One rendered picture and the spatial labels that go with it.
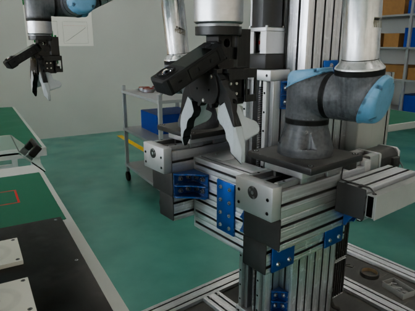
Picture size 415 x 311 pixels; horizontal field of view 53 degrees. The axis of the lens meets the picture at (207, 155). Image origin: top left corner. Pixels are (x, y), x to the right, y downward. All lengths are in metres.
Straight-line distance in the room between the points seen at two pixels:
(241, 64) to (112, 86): 5.91
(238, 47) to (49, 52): 0.90
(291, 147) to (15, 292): 0.75
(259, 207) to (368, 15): 0.51
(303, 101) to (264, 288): 0.74
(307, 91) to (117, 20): 5.61
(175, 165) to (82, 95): 5.08
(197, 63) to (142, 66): 6.08
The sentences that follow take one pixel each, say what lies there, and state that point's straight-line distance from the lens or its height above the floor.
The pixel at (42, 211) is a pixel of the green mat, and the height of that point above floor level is 0.75.
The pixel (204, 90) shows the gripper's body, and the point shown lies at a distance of 0.64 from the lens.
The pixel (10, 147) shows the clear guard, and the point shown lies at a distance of 1.20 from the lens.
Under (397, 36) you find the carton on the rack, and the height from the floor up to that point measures 1.45.
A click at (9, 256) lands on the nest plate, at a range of 1.24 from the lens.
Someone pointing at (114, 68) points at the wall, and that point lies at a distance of 6.53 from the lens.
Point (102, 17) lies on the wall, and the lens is 6.50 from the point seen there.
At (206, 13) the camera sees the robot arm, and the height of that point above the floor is 1.37.
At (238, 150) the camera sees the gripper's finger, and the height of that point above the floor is 1.18.
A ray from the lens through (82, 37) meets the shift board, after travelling 6.41.
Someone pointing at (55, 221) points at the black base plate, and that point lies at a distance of 1.45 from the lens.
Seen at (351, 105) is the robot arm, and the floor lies 1.19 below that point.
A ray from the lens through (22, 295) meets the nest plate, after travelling 1.06.
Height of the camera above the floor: 1.33
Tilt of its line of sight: 15 degrees down
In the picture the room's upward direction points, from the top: straight up
